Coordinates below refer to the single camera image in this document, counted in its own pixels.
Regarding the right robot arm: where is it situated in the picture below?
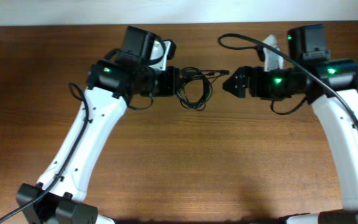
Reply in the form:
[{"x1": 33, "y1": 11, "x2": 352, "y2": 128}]
[{"x1": 223, "y1": 24, "x2": 358, "y2": 223}]

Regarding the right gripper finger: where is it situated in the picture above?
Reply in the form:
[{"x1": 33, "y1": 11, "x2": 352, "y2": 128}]
[
  {"x1": 225, "y1": 66, "x2": 250, "y2": 84},
  {"x1": 223, "y1": 80, "x2": 248, "y2": 98}
]

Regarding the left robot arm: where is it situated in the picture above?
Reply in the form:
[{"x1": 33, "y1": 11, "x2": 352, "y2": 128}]
[{"x1": 16, "y1": 26, "x2": 178, "y2": 223}]

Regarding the black usb cable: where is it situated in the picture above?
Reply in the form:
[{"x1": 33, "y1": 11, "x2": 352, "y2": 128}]
[{"x1": 175, "y1": 74, "x2": 214, "y2": 111}]

